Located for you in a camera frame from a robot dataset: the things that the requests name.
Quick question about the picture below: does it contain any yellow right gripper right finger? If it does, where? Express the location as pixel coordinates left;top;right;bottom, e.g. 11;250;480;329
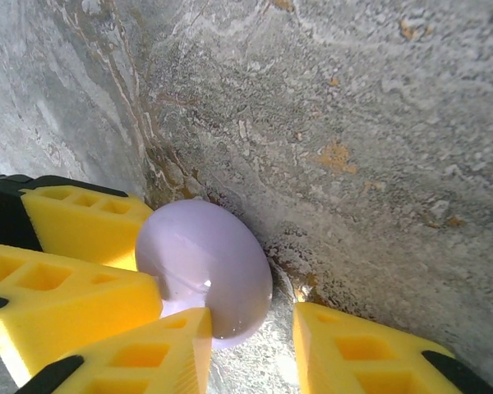
292;302;493;394

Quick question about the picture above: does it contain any purple earbud charging case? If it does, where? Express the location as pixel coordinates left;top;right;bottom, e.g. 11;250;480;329
134;199;274;351

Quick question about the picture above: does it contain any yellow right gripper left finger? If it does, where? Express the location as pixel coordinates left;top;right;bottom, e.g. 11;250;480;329
15;306;214;394

